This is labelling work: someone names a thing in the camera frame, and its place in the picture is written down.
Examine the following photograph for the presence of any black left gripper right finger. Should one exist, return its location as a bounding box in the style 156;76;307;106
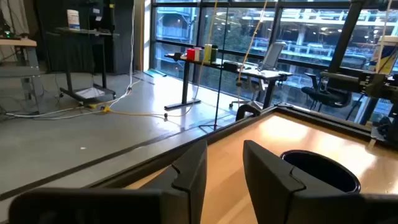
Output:
243;139;398;224

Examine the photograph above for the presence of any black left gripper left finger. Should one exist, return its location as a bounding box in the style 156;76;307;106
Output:
8;139;208;224

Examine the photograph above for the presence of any black enamel mug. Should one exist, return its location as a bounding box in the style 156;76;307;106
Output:
279;149;361;194

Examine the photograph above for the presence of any black table clamp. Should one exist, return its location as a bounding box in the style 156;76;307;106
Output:
235;104;262;121

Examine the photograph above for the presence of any long black desk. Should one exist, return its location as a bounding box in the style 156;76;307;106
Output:
164;52;294;110

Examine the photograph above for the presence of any black office chair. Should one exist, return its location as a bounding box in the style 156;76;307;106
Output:
300;72;353;113

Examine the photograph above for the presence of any grey office chair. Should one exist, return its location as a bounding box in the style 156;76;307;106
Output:
229;76;265;110

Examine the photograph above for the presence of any black tripod pole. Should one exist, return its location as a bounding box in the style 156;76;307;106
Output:
198;0;231;131

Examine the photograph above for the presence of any yellow-green canister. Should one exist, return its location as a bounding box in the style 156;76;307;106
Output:
203;44;213;63

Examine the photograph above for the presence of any grey laptop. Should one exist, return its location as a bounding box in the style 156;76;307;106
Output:
257;42;286;72

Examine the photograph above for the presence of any black curtain partition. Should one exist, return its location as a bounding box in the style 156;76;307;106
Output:
34;0;135;75

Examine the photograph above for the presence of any black standing desk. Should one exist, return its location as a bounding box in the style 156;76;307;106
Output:
46;27;118;102

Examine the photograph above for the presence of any white canister blue label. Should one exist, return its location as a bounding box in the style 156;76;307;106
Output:
66;9;81;31

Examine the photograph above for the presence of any wooden top table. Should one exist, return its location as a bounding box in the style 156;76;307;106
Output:
0;37;43;113

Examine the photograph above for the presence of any black table edge rail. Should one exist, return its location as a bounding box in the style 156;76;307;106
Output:
86;104;398;190

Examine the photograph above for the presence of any yellow floor cable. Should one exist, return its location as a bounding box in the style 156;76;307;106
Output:
88;104;169;119

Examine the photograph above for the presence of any yellow hanging cable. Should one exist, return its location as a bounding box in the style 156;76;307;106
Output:
235;0;269;103
192;0;218;100

